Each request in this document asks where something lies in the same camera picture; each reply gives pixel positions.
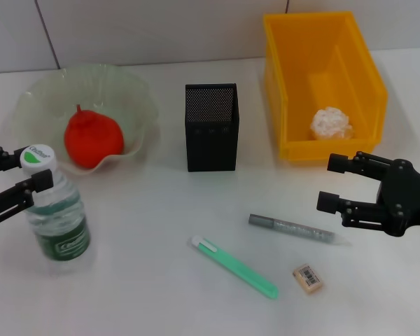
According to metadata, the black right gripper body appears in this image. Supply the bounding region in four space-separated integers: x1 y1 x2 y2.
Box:
376 158 420 238

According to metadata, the white paper ball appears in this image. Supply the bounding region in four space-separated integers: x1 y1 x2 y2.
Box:
308 106 356 140

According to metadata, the clear bottle with green label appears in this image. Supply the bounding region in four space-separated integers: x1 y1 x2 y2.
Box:
20 143 92 262

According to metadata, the red-orange fruit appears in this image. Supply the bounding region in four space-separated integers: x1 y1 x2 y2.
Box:
63 104 125 169

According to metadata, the grey marker pen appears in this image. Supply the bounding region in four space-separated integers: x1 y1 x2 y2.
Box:
248 213 351 246

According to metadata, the beige eraser with barcode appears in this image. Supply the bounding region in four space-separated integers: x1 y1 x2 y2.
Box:
292 264 325 296

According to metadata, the translucent green glass fruit plate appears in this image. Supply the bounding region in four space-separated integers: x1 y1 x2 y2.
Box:
12 64 160 174

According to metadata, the black mesh pen holder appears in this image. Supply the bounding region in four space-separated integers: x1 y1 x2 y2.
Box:
184 83 239 172

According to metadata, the yellow plastic bin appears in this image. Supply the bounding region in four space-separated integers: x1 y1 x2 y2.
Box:
262 10 389 162

